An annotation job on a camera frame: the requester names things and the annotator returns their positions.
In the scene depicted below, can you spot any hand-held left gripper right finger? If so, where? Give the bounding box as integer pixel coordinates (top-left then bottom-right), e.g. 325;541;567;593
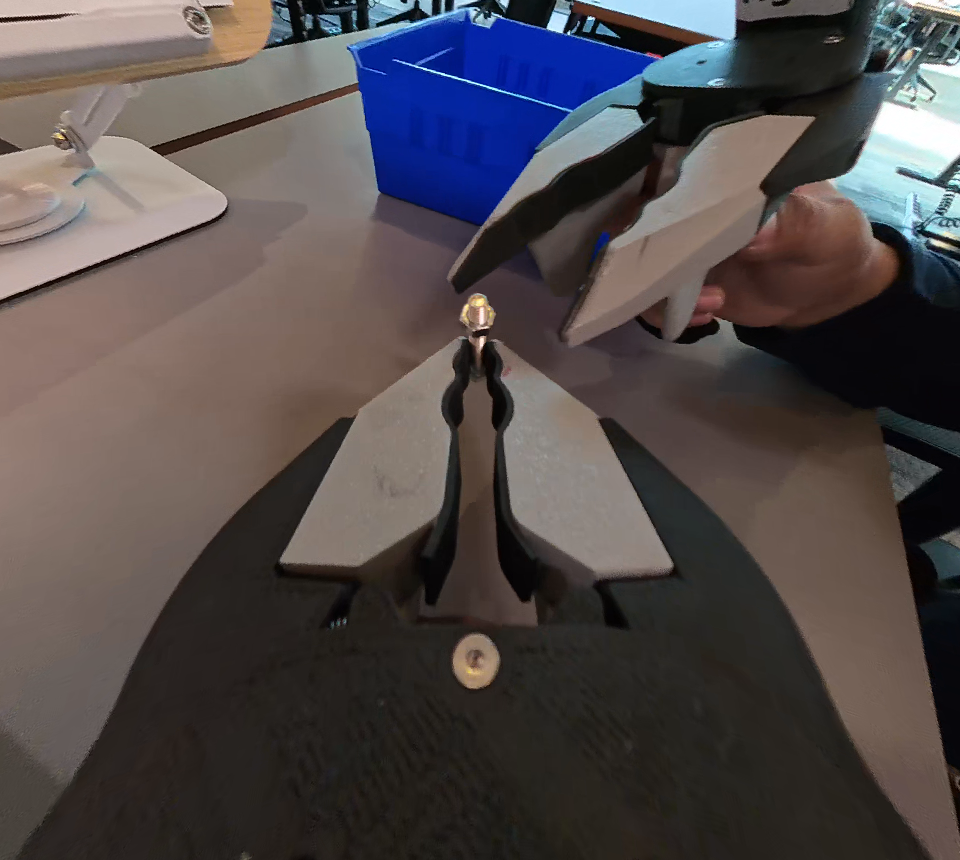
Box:
482;341;676;626

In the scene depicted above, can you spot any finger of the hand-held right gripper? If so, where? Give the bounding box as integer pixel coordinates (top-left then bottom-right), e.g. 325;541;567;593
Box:
447;105;659;299
560;115;816;350

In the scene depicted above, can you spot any steel bolt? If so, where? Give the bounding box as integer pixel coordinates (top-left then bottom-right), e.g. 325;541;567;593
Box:
466;295;490;381

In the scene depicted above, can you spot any person's right forearm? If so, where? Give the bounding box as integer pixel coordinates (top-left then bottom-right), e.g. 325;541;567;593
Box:
735;221;960;413

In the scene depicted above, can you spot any person's leg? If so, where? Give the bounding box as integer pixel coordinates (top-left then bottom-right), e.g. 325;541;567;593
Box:
881;410;960;734

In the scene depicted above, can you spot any blue plastic bin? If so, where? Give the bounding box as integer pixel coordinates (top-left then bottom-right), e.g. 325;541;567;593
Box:
347;7;663;228

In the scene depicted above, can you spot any person's right hand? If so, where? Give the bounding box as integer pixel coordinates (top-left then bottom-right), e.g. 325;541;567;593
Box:
645;182;901;332

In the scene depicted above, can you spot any white document stand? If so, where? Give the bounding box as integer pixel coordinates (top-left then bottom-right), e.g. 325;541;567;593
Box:
0;82;229;303

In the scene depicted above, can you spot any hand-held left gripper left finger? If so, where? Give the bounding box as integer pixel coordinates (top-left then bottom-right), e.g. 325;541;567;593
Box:
279;338;471;615

